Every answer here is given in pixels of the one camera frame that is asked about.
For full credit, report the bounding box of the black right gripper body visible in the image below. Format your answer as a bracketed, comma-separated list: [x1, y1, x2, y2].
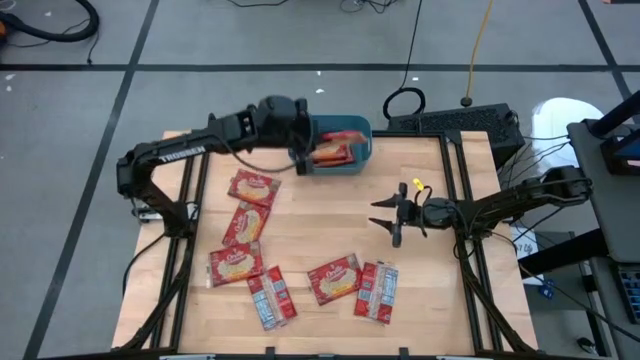
[392, 182, 454, 249]

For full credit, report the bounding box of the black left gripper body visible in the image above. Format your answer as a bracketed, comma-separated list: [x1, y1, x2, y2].
[264, 97, 315, 176]

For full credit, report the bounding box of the blue plastic basket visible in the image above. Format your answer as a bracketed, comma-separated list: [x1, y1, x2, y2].
[288, 114, 374, 177]

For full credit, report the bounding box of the black computer tower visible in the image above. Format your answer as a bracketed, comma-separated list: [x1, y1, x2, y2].
[387, 102, 527, 168]

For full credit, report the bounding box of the white paper sheet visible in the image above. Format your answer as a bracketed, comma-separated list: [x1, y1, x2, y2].
[510, 225, 542, 262]

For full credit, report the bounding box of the grey cart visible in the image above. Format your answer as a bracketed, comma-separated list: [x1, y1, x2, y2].
[566, 118, 640, 265]

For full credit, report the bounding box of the black device on cart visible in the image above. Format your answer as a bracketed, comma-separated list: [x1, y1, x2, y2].
[588, 89, 640, 177]

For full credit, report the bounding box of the black keyboard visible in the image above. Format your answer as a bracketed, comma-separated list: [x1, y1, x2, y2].
[615, 263, 640, 326]

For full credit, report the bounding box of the black aluminium table frame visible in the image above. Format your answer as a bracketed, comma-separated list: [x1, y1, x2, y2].
[119, 112, 540, 360]

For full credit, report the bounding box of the black looped floor cable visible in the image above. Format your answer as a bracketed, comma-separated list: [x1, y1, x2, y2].
[381, 0, 427, 121]

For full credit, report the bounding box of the black cable tangle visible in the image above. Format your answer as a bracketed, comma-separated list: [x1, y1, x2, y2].
[338, 0, 404, 15]

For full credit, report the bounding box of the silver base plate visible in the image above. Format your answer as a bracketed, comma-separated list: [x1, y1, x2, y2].
[130, 202, 166, 224]

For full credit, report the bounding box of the yellow cable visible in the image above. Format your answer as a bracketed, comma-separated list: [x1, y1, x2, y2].
[464, 0, 496, 109]

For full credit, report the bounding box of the black vacuum hose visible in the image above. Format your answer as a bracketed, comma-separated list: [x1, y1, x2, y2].
[0, 0, 101, 43]

